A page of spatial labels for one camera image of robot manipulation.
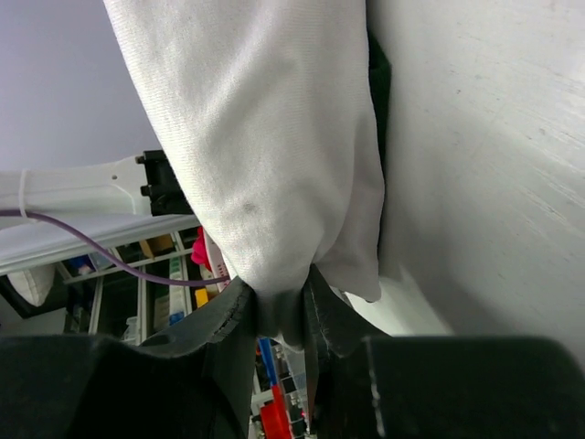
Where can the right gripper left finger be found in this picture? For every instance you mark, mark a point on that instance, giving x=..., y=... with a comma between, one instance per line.
x=219, y=338

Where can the cream and green t-shirt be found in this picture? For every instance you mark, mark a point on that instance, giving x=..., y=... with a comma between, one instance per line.
x=264, y=111

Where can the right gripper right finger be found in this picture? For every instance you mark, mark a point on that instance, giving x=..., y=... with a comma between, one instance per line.
x=346, y=361

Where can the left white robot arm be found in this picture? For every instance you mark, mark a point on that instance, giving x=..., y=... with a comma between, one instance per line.
x=143, y=185

